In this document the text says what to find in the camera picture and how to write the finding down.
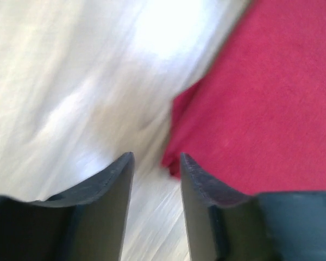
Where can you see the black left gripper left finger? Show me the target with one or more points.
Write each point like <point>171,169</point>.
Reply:
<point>84,222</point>

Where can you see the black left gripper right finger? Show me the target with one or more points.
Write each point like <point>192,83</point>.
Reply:
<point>225,224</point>

